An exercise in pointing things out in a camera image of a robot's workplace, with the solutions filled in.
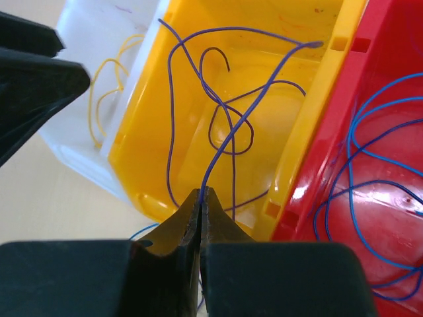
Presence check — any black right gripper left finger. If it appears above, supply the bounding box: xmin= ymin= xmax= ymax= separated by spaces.
xmin=1 ymin=190 xmax=201 ymax=316

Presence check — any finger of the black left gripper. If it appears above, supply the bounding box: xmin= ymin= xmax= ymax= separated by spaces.
xmin=1 ymin=48 xmax=90 ymax=164
xmin=1 ymin=12 xmax=65 ymax=57

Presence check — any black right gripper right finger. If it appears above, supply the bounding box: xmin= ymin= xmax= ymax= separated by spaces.
xmin=200 ymin=188 xmax=377 ymax=316

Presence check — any yellow wire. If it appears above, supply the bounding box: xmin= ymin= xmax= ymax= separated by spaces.
xmin=87 ymin=34 xmax=146 ymax=149

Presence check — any white plastic bin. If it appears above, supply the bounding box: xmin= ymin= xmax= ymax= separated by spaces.
xmin=40 ymin=1 xmax=169 ymax=201

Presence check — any red plastic bin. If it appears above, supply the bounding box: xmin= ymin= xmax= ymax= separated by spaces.
xmin=272 ymin=1 xmax=422 ymax=316

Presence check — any yellow plastic bin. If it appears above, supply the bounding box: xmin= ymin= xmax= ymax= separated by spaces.
xmin=108 ymin=1 xmax=365 ymax=240

